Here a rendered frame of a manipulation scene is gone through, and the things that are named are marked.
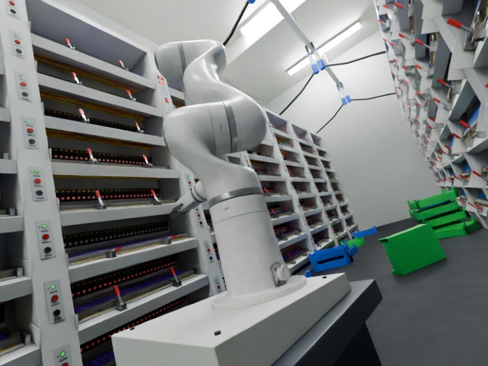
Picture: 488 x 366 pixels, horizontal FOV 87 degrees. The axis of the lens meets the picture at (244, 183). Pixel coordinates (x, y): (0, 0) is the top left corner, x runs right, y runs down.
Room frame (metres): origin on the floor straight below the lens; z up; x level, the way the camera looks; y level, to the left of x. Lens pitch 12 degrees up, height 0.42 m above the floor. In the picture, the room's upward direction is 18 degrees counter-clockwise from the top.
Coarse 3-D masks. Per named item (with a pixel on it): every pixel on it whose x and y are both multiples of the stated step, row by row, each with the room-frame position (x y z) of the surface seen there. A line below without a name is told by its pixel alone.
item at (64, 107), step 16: (48, 64) 1.06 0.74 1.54; (80, 80) 1.18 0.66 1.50; (128, 96) 1.41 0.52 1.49; (96, 112) 1.22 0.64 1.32; (112, 112) 1.30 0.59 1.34; (144, 128) 1.46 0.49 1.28; (48, 144) 1.02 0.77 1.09; (64, 144) 1.07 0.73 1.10; (80, 144) 1.13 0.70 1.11; (96, 144) 1.19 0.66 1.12; (0, 192) 0.87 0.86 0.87; (0, 208) 0.86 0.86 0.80; (80, 224) 1.08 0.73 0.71; (96, 224) 1.13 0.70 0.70; (112, 224) 1.19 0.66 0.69; (128, 224) 1.26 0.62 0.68; (0, 240) 0.86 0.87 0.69; (0, 256) 0.85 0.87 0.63; (112, 272) 1.16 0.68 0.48; (0, 304) 0.84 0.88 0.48
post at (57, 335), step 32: (0, 0) 0.77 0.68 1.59; (0, 32) 0.76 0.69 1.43; (32, 64) 0.84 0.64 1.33; (0, 96) 0.81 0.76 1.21; (32, 96) 0.82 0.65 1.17; (0, 128) 0.83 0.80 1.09; (32, 160) 0.80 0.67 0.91; (32, 224) 0.78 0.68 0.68; (32, 256) 0.77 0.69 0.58; (64, 256) 0.84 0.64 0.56; (32, 288) 0.77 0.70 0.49; (64, 288) 0.83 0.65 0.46; (32, 320) 0.79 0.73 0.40; (64, 320) 0.82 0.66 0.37
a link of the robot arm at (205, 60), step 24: (192, 48) 0.68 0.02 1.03; (216, 48) 0.67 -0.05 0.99; (192, 72) 0.60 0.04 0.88; (216, 72) 0.69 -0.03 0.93; (192, 96) 0.60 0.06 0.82; (216, 96) 0.57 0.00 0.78; (240, 96) 0.53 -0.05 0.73; (240, 120) 0.50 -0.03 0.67; (264, 120) 0.53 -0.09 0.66; (240, 144) 0.53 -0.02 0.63
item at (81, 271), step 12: (180, 228) 1.41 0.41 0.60; (192, 228) 1.36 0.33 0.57; (120, 240) 1.18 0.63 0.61; (180, 240) 1.30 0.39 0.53; (192, 240) 1.33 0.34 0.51; (132, 252) 1.07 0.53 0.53; (144, 252) 1.09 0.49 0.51; (156, 252) 1.14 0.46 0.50; (168, 252) 1.20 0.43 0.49; (84, 264) 0.90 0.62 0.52; (96, 264) 0.92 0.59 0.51; (108, 264) 0.96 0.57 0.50; (120, 264) 1.00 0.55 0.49; (132, 264) 1.05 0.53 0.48; (72, 276) 0.86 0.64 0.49; (84, 276) 0.89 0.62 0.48
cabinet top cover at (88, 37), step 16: (32, 0) 0.89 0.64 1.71; (48, 0) 0.92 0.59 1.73; (32, 16) 0.95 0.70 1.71; (48, 16) 0.97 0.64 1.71; (64, 16) 0.99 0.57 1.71; (80, 16) 1.04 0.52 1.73; (32, 32) 1.02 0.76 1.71; (48, 32) 1.04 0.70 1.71; (64, 32) 1.07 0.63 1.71; (80, 32) 1.10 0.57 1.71; (96, 32) 1.12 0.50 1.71; (112, 32) 1.17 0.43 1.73; (80, 48) 1.18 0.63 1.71; (96, 48) 1.22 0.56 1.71; (112, 48) 1.25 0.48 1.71; (128, 48) 1.28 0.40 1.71; (144, 48) 1.34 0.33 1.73; (112, 64) 1.36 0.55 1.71; (128, 64) 1.40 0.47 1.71
